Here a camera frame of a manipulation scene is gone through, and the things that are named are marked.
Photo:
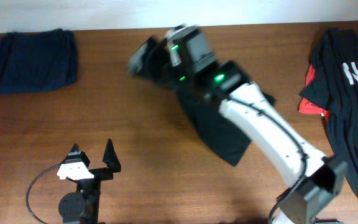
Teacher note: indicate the black shorts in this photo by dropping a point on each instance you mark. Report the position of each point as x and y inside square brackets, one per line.
[222, 136]

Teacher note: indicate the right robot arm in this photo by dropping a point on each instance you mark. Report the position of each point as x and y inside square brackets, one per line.
[184, 61]

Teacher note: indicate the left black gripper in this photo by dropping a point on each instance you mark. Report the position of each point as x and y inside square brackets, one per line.
[112, 163]

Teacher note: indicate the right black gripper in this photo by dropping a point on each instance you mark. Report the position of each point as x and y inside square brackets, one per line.
[175, 73]

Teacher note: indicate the black printed t-shirt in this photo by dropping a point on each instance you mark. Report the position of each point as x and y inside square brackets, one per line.
[335, 89]

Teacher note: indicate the red garment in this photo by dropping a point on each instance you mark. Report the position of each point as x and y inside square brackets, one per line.
[307, 107]

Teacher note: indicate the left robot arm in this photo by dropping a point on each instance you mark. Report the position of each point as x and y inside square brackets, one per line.
[82, 205]

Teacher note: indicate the folded navy blue garment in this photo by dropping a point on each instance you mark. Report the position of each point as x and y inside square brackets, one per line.
[40, 62]

